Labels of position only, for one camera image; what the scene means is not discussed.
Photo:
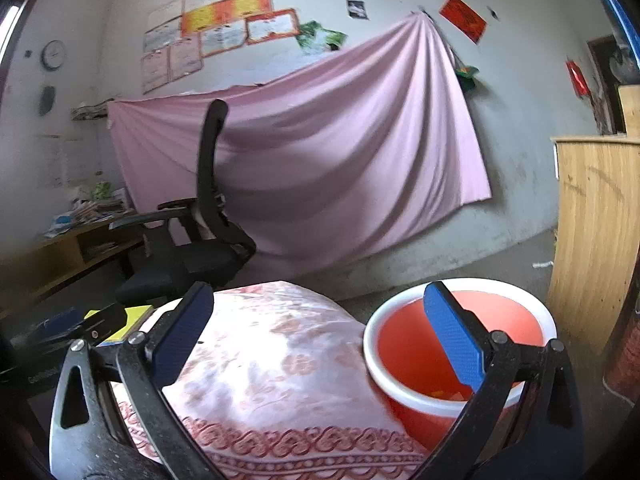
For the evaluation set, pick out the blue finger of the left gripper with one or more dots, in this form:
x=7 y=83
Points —
x=65 y=328

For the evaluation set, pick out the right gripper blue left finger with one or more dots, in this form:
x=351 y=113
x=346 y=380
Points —
x=88 y=436

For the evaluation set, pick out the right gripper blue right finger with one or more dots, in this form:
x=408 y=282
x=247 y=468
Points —
x=523 y=420

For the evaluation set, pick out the red trash bucket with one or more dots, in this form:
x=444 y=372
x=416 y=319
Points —
x=405 y=359

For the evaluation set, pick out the yellow book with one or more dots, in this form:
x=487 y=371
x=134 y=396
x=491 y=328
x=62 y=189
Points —
x=125 y=327

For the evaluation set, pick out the wooden desk shelf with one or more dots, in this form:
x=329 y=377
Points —
x=36 y=272

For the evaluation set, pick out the pile of papers on desk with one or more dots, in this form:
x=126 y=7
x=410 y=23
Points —
x=90 y=204

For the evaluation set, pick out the black office chair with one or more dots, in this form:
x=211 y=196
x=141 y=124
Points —
x=189 y=240

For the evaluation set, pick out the wooden cabinet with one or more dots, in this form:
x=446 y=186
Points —
x=598 y=228

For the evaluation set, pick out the pink hanging sheet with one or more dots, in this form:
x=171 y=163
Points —
x=324 y=166

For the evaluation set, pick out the red hanging ornament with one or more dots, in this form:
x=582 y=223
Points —
x=578 y=79

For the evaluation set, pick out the small black white photo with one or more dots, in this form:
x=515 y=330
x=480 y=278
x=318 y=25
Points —
x=357 y=9

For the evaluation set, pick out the black oval wall object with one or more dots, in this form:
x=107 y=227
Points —
x=46 y=100

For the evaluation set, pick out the round wall clock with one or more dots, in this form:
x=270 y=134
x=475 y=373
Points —
x=53 y=55

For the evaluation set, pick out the wall certificates cluster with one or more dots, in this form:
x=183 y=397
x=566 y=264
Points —
x=181 y=34

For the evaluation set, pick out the green poster on wall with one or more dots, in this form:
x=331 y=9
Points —
x=313 y=38

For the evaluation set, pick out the red paper on wall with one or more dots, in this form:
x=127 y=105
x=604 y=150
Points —
x=458 y=13

